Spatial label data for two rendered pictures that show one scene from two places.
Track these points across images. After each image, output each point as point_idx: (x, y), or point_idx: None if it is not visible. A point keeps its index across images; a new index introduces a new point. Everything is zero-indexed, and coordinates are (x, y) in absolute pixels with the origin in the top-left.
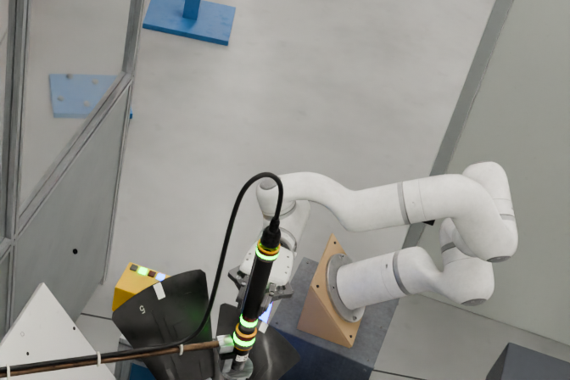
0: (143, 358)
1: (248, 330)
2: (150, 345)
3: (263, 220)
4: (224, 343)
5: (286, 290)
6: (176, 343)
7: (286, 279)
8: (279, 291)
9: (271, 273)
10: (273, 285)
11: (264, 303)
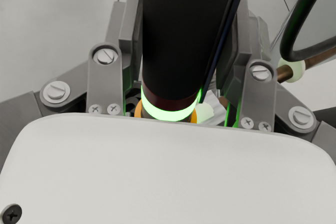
0: (325, 109)
1: None
2: (335, 115)
3: None
4: (206, 102)
5: (21, 120)
6: (307, 47)
7: (12, 155)
8: (62, 87)
9: (123, 161)
10: (100, 103)
11: None
